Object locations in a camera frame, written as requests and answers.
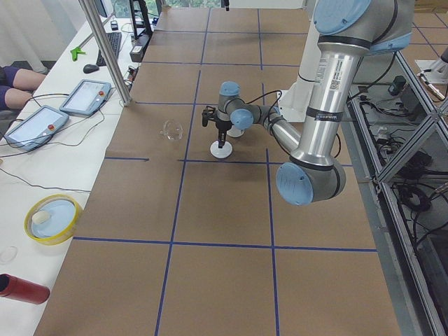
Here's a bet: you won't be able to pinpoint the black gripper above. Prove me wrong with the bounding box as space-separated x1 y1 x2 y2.
215 118 230 148

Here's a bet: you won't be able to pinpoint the white mug lid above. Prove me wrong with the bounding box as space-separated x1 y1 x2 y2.
210 141 232 159

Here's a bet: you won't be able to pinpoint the clear glass funnel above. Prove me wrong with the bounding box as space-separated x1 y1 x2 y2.
160 119 183 141

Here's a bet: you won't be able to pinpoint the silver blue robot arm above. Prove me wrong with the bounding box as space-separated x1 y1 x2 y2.
202 1 415 206

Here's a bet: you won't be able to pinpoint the white enamel mug blue rim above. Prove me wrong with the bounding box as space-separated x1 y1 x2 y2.
227 125 244 138

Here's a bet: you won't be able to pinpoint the far teach pendant tablet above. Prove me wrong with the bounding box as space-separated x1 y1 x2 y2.
59 79 112 117

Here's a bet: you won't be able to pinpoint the teach pendant tablet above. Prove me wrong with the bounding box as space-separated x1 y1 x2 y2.
59 79 112 117
5 105 69 151

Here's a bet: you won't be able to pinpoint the black keyboard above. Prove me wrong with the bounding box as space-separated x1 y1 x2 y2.
95 31 123 67

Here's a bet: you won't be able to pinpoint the black computer mouse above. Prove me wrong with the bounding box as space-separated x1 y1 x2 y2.
83 64 99 74

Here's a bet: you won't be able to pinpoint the green plastic tool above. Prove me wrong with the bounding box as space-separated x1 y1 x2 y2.
70 46 86 62

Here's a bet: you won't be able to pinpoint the near teach pendant tablet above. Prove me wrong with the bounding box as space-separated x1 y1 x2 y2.
5 105 69 151

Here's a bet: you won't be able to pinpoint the yellow tape roll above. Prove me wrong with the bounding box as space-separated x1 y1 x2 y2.
24 194 83 246

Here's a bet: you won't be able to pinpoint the seated person legs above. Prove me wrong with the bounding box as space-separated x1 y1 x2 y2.
1 66 46 111

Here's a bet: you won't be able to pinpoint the clear glass dish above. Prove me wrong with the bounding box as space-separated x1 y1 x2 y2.
0 246 18 265

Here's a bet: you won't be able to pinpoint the red cylinder bottle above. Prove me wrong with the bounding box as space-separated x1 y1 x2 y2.
1 274 50 305

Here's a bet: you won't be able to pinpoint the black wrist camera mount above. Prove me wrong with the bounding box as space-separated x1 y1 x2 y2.
202 106 216 127

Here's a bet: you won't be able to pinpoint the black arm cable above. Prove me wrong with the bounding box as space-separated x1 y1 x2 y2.
244 90 284 118

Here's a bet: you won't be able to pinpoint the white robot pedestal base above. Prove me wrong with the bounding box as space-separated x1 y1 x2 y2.
279 1 321 123

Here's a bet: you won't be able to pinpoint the aluminium frame post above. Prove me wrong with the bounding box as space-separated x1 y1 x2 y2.
79 0 132 106

